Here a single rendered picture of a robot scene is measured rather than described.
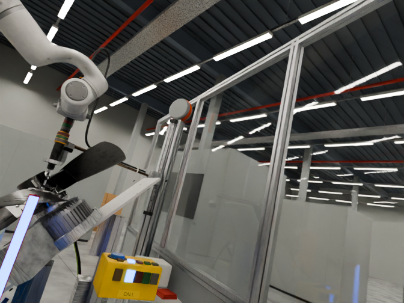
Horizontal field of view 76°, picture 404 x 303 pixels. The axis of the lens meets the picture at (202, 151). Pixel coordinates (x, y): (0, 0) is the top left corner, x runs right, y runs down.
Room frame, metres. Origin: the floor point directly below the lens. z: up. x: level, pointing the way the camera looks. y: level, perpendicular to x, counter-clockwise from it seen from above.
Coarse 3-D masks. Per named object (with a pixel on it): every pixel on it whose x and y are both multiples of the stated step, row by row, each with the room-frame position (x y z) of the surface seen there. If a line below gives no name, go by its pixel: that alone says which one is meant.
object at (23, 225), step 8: (32, 200) 0.69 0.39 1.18; (32, 208) 0.69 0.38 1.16; (24, 216) 0.69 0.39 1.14; (24, 224) 0.69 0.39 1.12; (16, 232) 0.69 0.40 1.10; (24, 232) 0.69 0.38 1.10; (16, 240) 0.69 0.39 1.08; (8, 248) 0.69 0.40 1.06; (16, 248) 0.69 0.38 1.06; (8, 256) 0.69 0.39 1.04; (8, 264) 0.69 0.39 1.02; (0, 272) 0.69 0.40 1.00; (8, 272) 0.69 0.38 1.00; (0, 280) 0.69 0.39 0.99; (0, 288) 0.69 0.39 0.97; (0, 296) 0.70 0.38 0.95
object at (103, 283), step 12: (108, 264) 0.74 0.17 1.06; (120, 264) 0.75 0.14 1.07; (132, 264) 0.77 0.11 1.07; (144, 264) 0.80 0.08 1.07; (96, 276) 0.80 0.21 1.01; (108, 276) 0.74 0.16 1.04; (96, 288) 0.77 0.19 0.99; (108, 288) 0.75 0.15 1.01; (120, 288) 0.76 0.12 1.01; (132, 288) 0.77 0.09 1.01; (144, 288) 0.79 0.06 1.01; (156, 288) 0.81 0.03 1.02; (144, 300) 0.80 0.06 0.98
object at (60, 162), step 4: (68, 144) 1.02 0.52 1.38; (72, 144) 1.04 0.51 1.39; (64, 148) 1.02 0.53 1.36; (68, 148) 1.02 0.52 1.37; (72, 148) 1.04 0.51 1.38; (64, 152) 1.02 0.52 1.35; (68, 152) 1.03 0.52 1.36; (60, 156) 1.02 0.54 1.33; (64, 156) 1.02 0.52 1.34; (44, 160) 0.97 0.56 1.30; (48, 160) 0.97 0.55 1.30; (52, 160) 0.97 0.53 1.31; (60, 160) 1.02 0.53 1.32; (64, 160) 1.03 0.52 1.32; (60, 164) 1.00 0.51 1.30
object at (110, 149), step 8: (96, 144) 0.96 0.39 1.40; (104, 144) 0.99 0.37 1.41; (112, 144) 1.01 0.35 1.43; (88, 152) 1.01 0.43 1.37; (96, 152) 1.03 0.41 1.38; (104, 152) 1.05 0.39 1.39; (112, 152) 1.07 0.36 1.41; (120, 152) 1.10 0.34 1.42; (72, 160) 1.02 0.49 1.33; (80, 160) 1.04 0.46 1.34; (88, 160) 1.06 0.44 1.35; (96, 160) 1.08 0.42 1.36; (104, 160) 1.10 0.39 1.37; (112, 160) 1.13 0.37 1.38; (120, 160) 1.16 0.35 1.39; (64, 168) 1.05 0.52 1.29; (72, 168) 1.07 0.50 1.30; (80, 168) 1.08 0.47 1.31; (88, 168) 1.10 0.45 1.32; (96, 168) 1.12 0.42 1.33; (104, 168) 1.15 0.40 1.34; (80, 176) 1.12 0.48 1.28; (88, 176) 1.14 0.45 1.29
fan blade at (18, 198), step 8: (16, 192) 0.89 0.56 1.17; (24, 192) 0.89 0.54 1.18; (32, 192) 0.91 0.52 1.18; (40, 192) 0.94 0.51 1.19; (0, 200) 0.80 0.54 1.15; (8, 200) 0.80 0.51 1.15; (16, 200) 0.80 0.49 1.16; (24, 200) 0.80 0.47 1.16; (40, 200) 0.81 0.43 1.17; (56, 200) 0.82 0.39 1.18; (64, 200) 0.82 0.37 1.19
